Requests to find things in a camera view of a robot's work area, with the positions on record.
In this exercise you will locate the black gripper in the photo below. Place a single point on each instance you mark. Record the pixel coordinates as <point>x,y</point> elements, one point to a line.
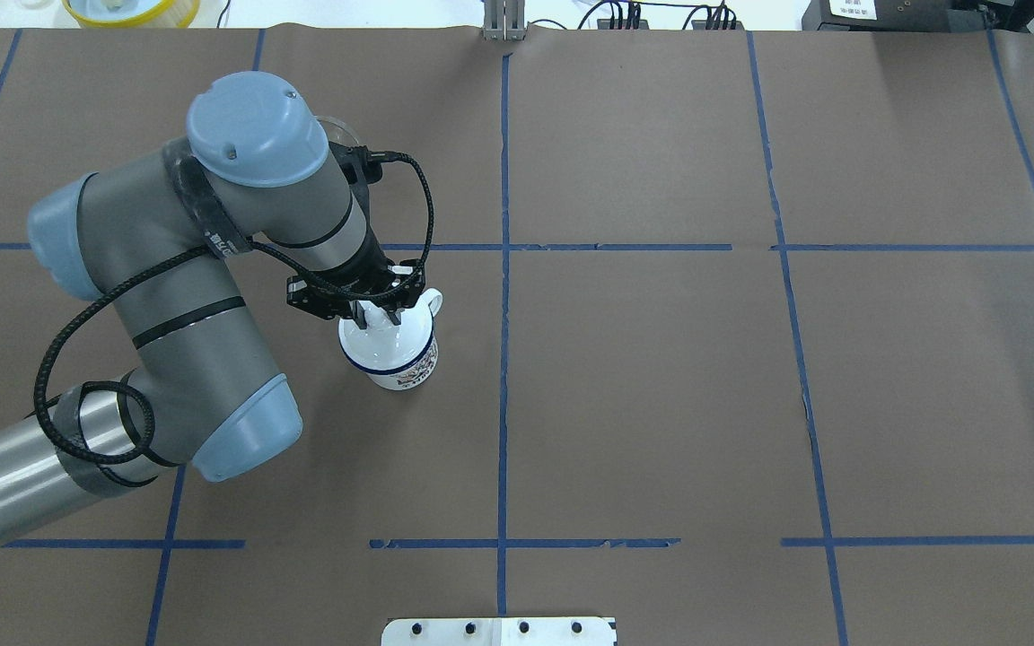
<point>358,273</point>

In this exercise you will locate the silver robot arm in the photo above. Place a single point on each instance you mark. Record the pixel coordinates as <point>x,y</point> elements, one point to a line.
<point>166,367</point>

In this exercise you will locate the white enamel mug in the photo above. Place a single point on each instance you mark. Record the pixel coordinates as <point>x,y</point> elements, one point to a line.
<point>414,376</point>

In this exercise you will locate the yellow rimmed bowl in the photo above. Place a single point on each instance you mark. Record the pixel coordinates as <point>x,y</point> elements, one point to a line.
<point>132,14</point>

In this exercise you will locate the black computer box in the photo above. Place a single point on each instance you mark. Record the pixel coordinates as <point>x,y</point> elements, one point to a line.
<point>890,16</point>

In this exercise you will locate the white pedestal column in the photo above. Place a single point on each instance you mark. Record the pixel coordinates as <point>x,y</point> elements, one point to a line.
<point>528,630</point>

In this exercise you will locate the aluminium frame post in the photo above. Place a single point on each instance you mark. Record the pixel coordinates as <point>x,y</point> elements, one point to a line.
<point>504,20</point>

